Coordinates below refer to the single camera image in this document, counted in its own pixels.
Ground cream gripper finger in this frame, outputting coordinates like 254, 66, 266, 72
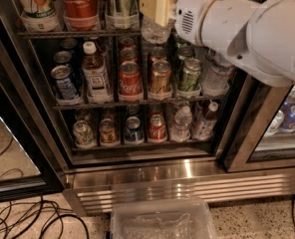
139, 0, 175, 27

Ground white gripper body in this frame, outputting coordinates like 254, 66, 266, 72
173, 0, 235, 48

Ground clear water bottle top shelf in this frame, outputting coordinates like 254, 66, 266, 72
142, 0, 177, 44

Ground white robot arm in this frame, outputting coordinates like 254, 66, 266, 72
140, 0, 295, 87

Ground water bottle middle shelf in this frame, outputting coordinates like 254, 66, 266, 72
201, 50, 235, 97

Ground green can middle shelf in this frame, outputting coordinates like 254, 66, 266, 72
178, 58, 201, 93

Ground gold can middle shelf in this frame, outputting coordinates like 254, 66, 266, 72
148, 60, 171, 95

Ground red coca cola can top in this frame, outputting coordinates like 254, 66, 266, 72
63, 0, 99, 30

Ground brown tea bottle white cap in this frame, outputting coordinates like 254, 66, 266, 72
82, 41, 112, 104

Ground tea bottle bottom shelf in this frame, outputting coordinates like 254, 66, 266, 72
191, 101, 218, 141

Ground water bottle bottom shelf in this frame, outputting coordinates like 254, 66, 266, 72
170, 106, 192, 142

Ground blue pepsi can middle shelf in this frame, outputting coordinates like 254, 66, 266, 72
51, 66, 82, 105

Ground red can bottom shelf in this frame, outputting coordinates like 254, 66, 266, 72
148, 115, 165, 140

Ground blue can bottom shelf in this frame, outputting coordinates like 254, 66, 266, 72
125, 117, 144, 144

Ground orange can bottom shelf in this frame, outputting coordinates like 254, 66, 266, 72
99, 119, 120, 146

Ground right glass fridge door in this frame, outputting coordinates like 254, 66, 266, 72
223, 76, 295, 172

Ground white green can bottom shelf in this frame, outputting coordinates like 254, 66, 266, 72
73, 120, 97, 148

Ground stainless fridge base grille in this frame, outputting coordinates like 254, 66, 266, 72
63, 158, 295, 216

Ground open glass fridge door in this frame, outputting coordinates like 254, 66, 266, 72
0, 63, 64, 204

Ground red coke can middle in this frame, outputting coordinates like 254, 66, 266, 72
119, 62, 144, 102

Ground clear plastic bin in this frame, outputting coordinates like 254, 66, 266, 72
111, 198, 217, 239

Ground black cables on floor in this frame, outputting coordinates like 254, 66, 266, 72
0, 196, 91, 239

